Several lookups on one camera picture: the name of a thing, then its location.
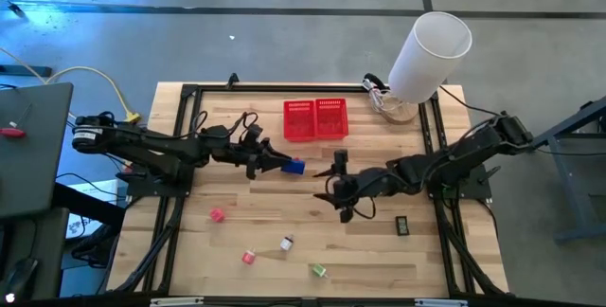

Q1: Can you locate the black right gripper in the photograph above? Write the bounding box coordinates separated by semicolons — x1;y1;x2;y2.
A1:
312;166;378;225

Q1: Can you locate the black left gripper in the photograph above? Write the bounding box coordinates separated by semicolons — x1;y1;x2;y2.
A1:
234;136;294;181

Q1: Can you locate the blue mini stapler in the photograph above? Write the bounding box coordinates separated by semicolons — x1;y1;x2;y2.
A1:
280;157;307;176

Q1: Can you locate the red plastic basket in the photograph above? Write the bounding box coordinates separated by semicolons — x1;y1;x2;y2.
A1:
282;99;317;143
314;98;350;140

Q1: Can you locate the white shade table lamp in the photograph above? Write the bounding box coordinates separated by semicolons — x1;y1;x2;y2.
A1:
380;10;473;126

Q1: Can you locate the white paper sheet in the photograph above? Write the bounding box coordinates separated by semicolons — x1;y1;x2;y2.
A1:
65;179;119;241

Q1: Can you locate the black floor bar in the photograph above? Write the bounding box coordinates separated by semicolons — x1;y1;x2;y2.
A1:
0;64;52;79

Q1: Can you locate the black computer mouse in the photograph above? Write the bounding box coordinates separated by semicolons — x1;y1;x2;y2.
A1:
0;257;39;295

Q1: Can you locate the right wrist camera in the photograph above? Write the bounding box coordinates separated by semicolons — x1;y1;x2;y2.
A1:
332;150;350;176

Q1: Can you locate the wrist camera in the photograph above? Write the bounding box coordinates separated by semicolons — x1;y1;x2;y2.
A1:
242;122;265;146
332;150;350;176

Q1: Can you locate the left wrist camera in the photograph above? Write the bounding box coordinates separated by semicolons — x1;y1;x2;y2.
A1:
242;122;265;146

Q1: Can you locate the black aluminium table frame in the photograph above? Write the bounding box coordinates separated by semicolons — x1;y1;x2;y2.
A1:
107;82;511;298

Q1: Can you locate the white lamp cable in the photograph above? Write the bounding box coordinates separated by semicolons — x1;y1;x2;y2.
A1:
363;73;395;115

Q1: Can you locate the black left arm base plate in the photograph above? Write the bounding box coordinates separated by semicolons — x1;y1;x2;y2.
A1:
123;159;195;199

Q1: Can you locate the yellow cable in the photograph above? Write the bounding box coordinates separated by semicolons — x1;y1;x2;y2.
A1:
0;45;48;85
45;65;142;124

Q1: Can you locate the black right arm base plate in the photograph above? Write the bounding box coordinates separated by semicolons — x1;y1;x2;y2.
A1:
427;163;494;201

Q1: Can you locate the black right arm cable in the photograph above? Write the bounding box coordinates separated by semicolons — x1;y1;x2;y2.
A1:
437;83;510;123

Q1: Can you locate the silver table bracket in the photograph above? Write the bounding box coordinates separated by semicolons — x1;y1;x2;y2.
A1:
414;298;469;307
150;297;205;307

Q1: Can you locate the black cable bundle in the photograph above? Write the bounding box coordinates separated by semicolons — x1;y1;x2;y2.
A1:
70;224;119;270

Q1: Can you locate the blue-grey desk frame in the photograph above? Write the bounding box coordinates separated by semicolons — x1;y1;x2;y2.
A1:
532;96;606;245

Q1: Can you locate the red handled screwdriver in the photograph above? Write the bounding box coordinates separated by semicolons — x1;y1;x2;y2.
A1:
0;102;34;139

